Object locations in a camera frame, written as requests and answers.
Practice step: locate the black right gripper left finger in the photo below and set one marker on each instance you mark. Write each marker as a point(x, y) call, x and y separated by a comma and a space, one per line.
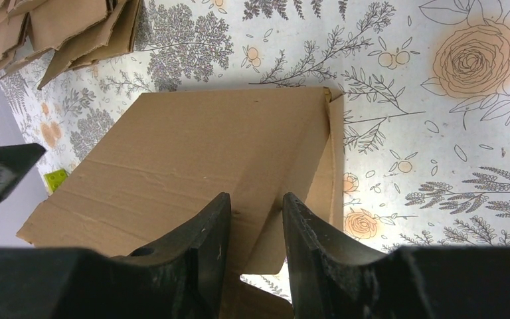
point(179, 275)

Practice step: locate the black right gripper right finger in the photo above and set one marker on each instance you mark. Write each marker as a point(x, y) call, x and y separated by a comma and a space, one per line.
point(334, 276)

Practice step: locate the cardboard box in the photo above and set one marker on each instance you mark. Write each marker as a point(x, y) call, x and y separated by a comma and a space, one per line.
point(171, 153)

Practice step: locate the yellow green small object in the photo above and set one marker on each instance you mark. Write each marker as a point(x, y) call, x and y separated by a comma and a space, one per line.
point(54, 179)

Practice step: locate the stack of flat cardboard blanks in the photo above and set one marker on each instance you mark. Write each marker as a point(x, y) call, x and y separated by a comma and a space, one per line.
point(78, 33)

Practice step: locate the floral patterned table mat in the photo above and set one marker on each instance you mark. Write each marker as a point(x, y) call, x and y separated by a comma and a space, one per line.
point(425, 88)

